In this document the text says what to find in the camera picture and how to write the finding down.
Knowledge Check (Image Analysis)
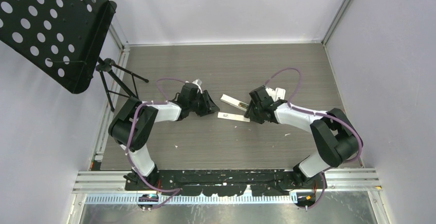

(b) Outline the long white remote cover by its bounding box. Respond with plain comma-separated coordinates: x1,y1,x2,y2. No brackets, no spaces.
217,112,250,122

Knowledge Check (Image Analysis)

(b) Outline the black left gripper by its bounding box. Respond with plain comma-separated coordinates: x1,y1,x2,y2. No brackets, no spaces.
189,90,220,117

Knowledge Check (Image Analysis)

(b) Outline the white remote control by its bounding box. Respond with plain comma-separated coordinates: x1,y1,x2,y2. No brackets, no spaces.
265,87,286,102
220,94,248,111

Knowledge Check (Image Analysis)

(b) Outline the black music stand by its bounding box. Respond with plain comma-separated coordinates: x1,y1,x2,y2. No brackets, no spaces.
0,0,150,113

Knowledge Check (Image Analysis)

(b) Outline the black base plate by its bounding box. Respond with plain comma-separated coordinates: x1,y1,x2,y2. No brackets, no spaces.
124,169,326,197

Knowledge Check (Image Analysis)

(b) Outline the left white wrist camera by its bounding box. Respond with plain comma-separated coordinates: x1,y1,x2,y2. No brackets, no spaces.
192,79,203,93

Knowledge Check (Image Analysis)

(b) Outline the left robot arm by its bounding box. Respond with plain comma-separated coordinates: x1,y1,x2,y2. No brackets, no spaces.
108,82,220,190

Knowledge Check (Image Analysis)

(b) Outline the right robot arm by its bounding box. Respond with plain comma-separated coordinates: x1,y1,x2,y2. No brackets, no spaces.
244,85,363,188

